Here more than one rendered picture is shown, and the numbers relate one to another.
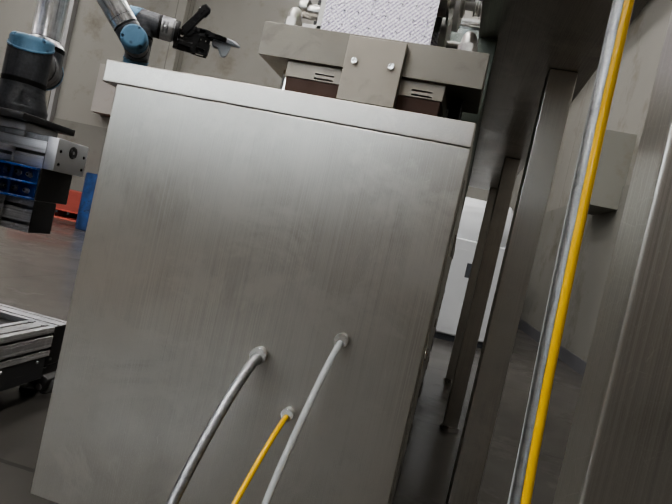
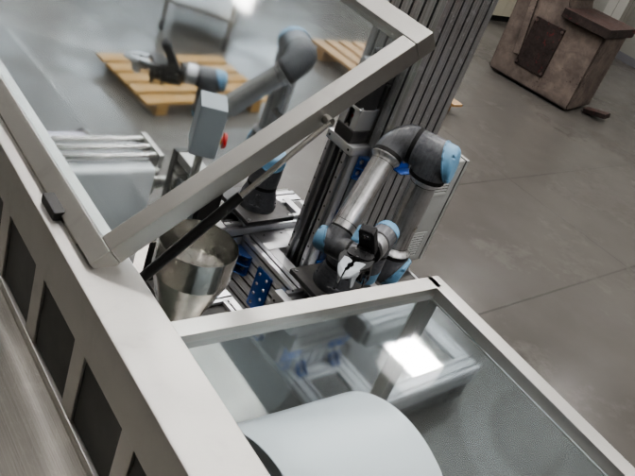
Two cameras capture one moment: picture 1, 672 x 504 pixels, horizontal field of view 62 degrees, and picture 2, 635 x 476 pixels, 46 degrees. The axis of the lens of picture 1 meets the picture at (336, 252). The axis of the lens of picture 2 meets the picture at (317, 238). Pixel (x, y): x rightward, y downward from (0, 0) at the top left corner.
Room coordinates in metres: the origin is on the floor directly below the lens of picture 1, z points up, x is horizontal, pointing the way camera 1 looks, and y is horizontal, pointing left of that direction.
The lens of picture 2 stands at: (2.66, -0.94, 2.26)
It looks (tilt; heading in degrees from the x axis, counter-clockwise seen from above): 31 degrees down; 122
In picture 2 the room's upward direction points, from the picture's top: 22 degrees clockwise
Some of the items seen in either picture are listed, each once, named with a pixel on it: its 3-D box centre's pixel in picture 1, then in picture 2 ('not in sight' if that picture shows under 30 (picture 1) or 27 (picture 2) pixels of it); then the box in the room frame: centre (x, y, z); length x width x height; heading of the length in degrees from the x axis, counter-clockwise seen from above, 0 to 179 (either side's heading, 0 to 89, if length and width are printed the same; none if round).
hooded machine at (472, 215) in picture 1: (470, 269); not in sight; (5.08, -1.23, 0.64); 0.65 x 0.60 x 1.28; 174
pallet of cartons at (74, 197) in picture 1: (64, 202); not in sight; (8.85, 4.40, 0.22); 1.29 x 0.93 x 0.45; 81
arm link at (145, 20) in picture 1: (143, 22); (382, 238); (1.80, 0.77, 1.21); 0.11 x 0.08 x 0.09; 107
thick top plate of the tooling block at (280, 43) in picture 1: (375, 69); not in sight; (1.04, 0.00, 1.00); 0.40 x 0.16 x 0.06; 78
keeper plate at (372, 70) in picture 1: (371, 72); not in sight; (0.95, 0.01, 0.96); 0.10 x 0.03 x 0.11; 78
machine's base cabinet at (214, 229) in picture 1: (355, 305); not in sight; (2.16, -0.12, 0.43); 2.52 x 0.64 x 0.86; 168
